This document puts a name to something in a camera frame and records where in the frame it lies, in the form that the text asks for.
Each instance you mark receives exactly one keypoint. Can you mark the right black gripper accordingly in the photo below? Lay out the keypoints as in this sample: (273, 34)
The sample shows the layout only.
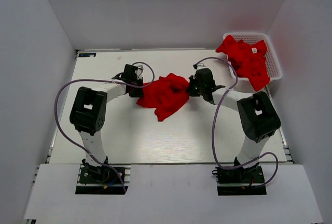
(193, 79)

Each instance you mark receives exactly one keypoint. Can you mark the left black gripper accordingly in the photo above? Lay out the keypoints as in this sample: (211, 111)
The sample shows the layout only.
(138, 94)

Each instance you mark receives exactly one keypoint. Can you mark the red t shirt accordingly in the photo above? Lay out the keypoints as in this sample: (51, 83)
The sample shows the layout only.
(165, 95)

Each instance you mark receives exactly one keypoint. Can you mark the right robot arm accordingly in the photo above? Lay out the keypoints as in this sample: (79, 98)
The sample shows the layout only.
(259, 122)

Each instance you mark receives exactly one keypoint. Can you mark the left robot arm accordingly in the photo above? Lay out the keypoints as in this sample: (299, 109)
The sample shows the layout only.
(88, 116)

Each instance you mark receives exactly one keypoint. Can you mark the red t shirts pile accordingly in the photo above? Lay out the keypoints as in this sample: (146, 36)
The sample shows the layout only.
(247, 60)

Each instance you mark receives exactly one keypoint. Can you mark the blue table label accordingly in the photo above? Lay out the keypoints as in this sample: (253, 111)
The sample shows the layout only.
(86, 55)

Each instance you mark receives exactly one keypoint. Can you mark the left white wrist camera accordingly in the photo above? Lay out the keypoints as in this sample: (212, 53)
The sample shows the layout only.
(138, 70)

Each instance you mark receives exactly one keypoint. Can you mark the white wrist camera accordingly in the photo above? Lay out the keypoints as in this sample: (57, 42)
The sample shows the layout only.
(138, 70)
(199, 66)

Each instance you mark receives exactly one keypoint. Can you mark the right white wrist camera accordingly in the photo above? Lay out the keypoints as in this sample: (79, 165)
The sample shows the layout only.
(199, 66)

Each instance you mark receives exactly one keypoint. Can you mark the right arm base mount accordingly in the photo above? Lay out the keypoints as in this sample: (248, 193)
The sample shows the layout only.
(240, 182)

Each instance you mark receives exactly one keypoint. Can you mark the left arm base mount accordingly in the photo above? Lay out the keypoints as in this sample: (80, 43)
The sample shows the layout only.
(89, 183)

